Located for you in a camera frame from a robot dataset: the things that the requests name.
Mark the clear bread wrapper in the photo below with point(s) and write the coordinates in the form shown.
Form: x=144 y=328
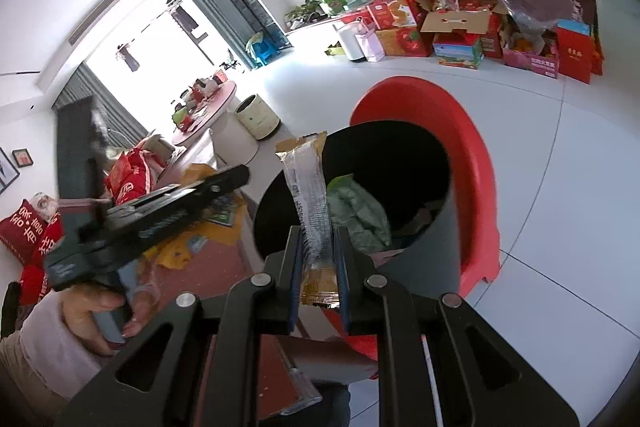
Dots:
x=302 y=166

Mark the red plastic stool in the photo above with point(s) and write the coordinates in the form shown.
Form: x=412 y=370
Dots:
x=450 y=166

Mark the round red side table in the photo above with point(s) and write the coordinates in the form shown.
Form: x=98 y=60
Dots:
x=232 y=143

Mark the apple print gift box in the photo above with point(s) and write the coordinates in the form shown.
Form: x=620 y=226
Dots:
x=405 y=41

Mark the black round trash bin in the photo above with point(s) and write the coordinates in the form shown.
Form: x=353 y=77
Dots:
x=276 y=215

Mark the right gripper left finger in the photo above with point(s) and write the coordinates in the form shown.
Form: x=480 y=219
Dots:
x=197 y=362

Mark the red gift bag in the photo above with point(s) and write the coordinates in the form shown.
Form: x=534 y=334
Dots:
x=575 y=48

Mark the green plastic bag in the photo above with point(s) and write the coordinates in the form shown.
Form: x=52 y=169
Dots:
x=353 y=208

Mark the orange snack wrapper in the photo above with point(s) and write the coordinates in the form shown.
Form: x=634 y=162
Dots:
x=218 y=224

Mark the white cylinder appliance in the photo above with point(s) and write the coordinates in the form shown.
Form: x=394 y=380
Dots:
x=347 y=36

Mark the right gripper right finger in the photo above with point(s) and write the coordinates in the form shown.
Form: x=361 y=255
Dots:
x=439 y=362

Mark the open cardboard box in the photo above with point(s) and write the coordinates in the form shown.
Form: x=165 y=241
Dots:
x=472 y=16

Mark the small white waste bin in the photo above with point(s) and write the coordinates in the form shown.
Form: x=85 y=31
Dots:
x=257 y=117

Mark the red covered sofa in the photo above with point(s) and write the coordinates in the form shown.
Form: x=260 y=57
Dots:
x=30 y=235

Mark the pink gift bag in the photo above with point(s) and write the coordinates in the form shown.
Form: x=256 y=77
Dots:
x=370 y=44

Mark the person left hand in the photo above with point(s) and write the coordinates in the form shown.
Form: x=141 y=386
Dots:
x=82 y=303

